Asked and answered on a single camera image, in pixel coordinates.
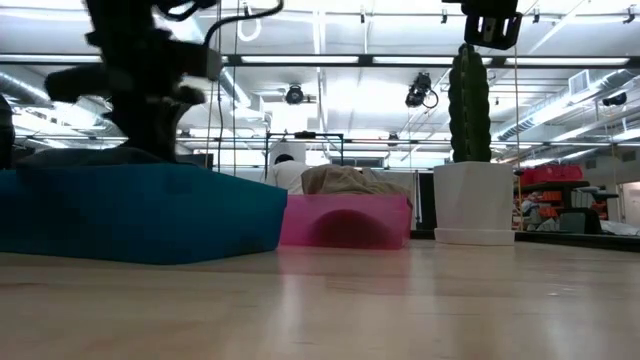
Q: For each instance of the green cactus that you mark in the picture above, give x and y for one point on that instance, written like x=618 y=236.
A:
x=470 y=100

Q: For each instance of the person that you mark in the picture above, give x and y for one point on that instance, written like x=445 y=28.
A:
x=290 y=177

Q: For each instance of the round black ceiling camera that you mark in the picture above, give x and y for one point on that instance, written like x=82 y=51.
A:
x=294 y=95

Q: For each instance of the ceiling light rail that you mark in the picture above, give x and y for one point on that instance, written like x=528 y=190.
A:
x=365 y=60

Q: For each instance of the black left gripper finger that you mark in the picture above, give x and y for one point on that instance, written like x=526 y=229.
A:
x=132 y=127
x=160 y=127

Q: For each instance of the white ceiling vent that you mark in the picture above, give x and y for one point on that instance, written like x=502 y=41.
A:
x=579 y=82

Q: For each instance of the small black ceiling fixture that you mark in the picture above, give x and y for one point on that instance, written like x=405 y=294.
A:
x=615 y=99

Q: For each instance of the blue plastic bin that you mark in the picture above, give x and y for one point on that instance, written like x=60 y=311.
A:
x=125 y=220

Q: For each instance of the tan baseball cap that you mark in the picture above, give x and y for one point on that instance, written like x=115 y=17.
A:
x=345 y=181

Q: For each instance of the black computer monitor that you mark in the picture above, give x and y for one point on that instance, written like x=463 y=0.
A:
x=197 y=160

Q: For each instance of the pink plastic bin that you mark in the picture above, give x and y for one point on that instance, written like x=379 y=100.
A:
x=300 y=225

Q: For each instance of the silver ribbed ceiling duct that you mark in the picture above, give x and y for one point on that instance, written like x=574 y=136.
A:
x=540 y=117
x=20 y=87

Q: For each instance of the black shelf unit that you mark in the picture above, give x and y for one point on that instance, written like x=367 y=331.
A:
x=580 y=220

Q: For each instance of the red storage bins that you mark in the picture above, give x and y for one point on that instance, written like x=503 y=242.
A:
x=550 y=175

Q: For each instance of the white computer monitor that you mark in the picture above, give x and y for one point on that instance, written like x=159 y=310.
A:
x=287 y=150

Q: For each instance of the black aluminium table frame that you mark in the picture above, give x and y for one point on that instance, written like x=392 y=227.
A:
x=575 y=240

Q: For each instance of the white ceiling duct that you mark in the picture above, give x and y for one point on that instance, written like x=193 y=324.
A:
x=245 y=95

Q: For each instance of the distant black metal frame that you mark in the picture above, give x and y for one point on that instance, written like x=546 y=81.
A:
x=305 y=134

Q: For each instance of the white plant pot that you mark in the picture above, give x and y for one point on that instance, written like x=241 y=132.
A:
x=472 y=200

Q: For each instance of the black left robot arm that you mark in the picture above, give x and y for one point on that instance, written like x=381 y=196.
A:
x=5 y=132

